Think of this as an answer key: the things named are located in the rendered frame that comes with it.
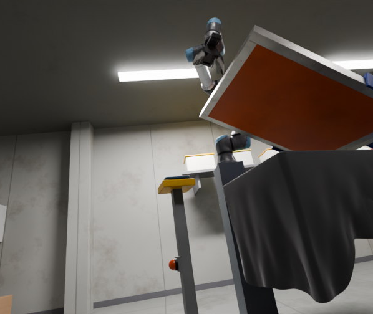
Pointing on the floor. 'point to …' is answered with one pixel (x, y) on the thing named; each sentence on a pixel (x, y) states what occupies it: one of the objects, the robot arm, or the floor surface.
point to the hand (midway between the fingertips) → (208, 68)
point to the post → (182, 239)
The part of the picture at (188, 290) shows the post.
